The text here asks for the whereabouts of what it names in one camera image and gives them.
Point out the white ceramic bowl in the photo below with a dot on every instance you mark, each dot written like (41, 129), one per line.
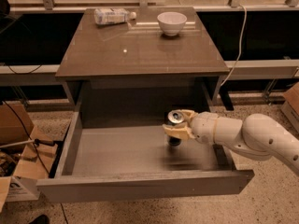
(171, 23)

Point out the open brown cardboard box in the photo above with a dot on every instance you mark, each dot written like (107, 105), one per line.
(27, 155)

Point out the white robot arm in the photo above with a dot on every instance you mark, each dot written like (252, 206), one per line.
(257, 137)

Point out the black shoe tip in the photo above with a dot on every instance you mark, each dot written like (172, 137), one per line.
(42, 219)

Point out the blue redbull can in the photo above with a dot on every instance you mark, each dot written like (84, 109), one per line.
(174, 118)

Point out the clear plastic water bottle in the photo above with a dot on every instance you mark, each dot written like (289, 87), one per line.
(107, 16)

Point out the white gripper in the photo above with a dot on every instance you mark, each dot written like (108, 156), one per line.
(203, 127)

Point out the open grey top drawer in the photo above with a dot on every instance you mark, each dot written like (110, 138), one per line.
(116, 150)

